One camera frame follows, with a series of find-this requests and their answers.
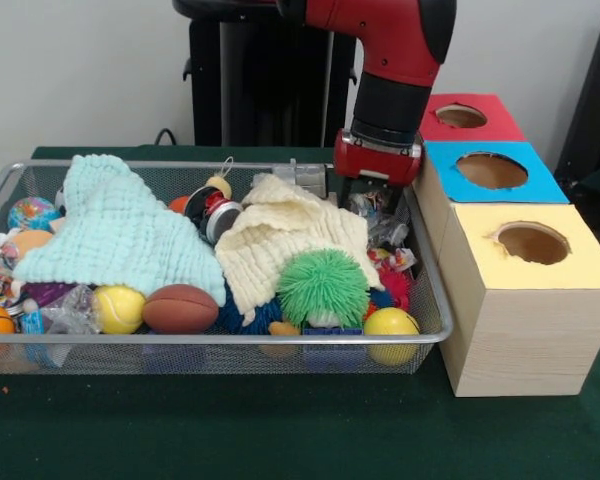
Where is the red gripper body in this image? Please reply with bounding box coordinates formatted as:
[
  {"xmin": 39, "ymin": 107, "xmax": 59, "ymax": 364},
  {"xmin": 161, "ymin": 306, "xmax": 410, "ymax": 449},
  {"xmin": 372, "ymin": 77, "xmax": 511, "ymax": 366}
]
[{"xmin": 333, "ymin": 128, "xmax": 425, "ymax": 189}]

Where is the cream waffle cloth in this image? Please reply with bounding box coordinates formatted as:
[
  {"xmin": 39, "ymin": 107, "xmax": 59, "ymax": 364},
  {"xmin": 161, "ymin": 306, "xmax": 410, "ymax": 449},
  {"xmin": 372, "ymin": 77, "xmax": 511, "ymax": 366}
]
[{"xmin": 213, "ymin": 173, "xmax": 386, "ymax": 327}]

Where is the wooden box with three holes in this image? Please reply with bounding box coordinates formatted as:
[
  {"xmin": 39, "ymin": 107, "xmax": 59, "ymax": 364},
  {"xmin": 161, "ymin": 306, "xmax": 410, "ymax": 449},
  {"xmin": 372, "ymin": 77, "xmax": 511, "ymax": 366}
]
[{"xmin": 412, "ymin": 92, "xmax": 600, "ymax": 399}]

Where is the green spiky rubber ball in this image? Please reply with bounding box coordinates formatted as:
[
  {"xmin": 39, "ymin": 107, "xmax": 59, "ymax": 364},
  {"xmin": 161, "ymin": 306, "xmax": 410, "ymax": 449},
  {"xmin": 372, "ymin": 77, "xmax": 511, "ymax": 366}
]
[{"xmin": 276, "ymin": 249, "xmax": 371, "ymax": 329}]

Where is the yellow smiley foam ball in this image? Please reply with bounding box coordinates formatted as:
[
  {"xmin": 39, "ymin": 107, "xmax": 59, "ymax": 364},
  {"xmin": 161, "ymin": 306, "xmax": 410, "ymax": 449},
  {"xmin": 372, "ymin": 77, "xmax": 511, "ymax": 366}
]
[{"xmin": 363, "ymin": 306, "xmax": 421, "ymax": 366}]

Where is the black and red can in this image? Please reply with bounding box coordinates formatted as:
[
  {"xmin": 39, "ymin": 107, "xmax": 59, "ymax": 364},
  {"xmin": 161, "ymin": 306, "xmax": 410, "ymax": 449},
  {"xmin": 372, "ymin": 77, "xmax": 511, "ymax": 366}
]
[{"xmin": 184, "ymin": 183, "xmax": 244, "ymax": 246}]

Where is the brown toy football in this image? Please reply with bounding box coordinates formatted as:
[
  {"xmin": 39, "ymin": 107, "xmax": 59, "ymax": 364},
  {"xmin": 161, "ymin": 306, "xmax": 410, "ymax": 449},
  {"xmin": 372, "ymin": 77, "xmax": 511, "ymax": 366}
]
[{"xmin": 142, "ymin": 283, "xmax": 220, "ymax": 335}]

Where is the mint green waffle cloth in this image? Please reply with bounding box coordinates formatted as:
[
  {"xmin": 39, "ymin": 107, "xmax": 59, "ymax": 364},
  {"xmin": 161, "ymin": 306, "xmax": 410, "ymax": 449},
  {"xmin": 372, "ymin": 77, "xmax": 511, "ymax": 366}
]
[{"xmin": 12, "ymin": 153, "xmax": 227, "ymax": 307}]

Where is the dark green table cloth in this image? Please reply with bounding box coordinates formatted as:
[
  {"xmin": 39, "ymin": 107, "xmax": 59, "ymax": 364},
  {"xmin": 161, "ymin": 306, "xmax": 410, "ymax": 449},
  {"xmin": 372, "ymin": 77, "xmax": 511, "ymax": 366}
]
[{"xmin": 0, "ymin": 144, "xmax": 600, "ymax": 480}]

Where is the yellow tennis ball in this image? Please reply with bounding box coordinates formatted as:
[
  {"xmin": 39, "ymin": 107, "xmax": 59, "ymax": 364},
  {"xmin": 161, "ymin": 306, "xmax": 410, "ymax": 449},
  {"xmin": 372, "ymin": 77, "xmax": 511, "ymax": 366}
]
[{"xmin": 92, "ymin": 284, "xmax": 147, "ymax": 335}]

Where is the globe print foam ball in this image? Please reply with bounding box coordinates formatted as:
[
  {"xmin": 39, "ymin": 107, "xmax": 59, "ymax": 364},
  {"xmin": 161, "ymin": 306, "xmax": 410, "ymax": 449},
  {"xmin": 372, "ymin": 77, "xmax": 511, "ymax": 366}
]
[{"xmin": 7, "ymin": 196, "xmax": 61, "ymax": 232}]

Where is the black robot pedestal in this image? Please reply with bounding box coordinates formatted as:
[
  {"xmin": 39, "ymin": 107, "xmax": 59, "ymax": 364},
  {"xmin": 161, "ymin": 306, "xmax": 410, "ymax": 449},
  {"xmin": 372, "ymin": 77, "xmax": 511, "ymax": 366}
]
[{"xmin": 172, "ymin": 0, "xmax": 366, "ymax": 148}]

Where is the silver wire mesh bin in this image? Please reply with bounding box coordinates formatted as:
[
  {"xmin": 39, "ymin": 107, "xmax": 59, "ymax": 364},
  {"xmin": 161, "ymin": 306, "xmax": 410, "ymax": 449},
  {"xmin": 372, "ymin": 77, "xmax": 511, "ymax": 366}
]
[{"xmin": 0, "ymin": 158, "xmax": 454, "ymax": 376}]

